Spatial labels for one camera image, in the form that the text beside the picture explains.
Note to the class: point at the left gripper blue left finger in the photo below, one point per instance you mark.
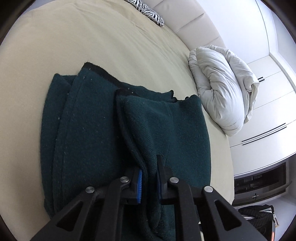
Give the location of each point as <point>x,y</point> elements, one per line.
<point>137,185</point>

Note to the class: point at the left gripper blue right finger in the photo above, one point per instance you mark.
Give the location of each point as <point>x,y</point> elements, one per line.
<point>164,173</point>

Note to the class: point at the dark green knit sweater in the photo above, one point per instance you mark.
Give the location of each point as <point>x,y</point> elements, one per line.
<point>96,129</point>

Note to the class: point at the grey low cabinet drawer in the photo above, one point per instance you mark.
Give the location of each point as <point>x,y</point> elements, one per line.
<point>261,186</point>

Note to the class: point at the white folded duvet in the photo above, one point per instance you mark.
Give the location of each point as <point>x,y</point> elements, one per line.
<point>226,86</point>

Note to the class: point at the black bag on floor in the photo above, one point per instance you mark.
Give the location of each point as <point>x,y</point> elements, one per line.
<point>262,217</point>

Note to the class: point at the beige bed sheet mattress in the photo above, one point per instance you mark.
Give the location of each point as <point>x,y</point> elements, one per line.
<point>59,37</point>

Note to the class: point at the cream padded headboard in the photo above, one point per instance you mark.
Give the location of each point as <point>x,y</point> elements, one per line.
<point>189,21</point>

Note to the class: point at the zebra print pillow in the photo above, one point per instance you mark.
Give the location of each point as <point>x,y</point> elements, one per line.
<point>147,11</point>

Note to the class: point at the white wardrobe with black handles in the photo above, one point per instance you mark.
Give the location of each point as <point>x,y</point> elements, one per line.
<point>269,137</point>

